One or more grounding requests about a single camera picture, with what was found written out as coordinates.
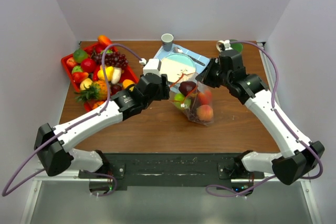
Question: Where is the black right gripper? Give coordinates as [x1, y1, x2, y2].
[196, 57, 231, 88]

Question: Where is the dark purple plum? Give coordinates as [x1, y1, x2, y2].
[178, 81, 196, 96]

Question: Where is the red yellow apple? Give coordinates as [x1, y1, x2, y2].
[197, 90, 212, 105]

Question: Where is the clear zip bag orange zipper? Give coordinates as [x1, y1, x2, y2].
[169, 72, 214, 125]

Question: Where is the dark red grape bunch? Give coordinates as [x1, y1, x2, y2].
[91, 51, 129, 69]

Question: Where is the orange peach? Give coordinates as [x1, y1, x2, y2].
[196, 104, 214, 122]

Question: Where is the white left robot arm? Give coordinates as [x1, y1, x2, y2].
[34, 73, 170, 178]

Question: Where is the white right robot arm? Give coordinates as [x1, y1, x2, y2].
[196, 50, 324, 185]

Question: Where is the floral mug green inside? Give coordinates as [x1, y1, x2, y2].
[216, 39, 244, 52]

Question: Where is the orange yellow mango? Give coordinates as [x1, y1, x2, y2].
[122, 79, 135, 91]

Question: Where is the blue checked cloth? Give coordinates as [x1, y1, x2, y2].
[154, 44, 210, 73]

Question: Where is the cream and teal plate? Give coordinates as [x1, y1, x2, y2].
[160, 53, 196, 83]

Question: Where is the metal spoon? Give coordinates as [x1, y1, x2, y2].
[173, 47, 205, 66]

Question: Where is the yellow bell pepper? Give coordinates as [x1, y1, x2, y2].
[97, 65, 114, 82]

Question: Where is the grey paper cup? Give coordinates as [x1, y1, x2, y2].
[161, 33, 174, 51]

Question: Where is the small pineapple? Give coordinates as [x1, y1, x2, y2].
[75, 80, 110, 103]

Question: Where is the small orange pumpkin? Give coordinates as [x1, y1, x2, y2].
[92, 101, 105, 110]

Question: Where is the red fruit tray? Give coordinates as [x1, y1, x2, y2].
[60, 42, 139, 112]

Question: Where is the red pomegranate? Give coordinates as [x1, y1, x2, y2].
[94, 44, 105, 55]

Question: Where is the red strawberry fruit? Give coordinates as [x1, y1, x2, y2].
[72, 72, 89, 84]

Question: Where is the green custard apple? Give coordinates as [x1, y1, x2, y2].
[71, 66, 83, 74]

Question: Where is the green lime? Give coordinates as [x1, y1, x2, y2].
[72, 48, 89, 63]

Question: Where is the red apple at tray left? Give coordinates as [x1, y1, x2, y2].
[66, 57, 78, 70]

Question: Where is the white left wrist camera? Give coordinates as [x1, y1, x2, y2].
[139, 58, 161, 76]

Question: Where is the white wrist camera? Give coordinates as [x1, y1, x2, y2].
[139, 58, 161, 76]
[223, 40, 232, 50]

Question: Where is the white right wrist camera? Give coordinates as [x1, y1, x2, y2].
[223, 40, 232, 50]

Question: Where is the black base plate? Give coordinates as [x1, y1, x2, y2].
[78, 152, 265, 191]

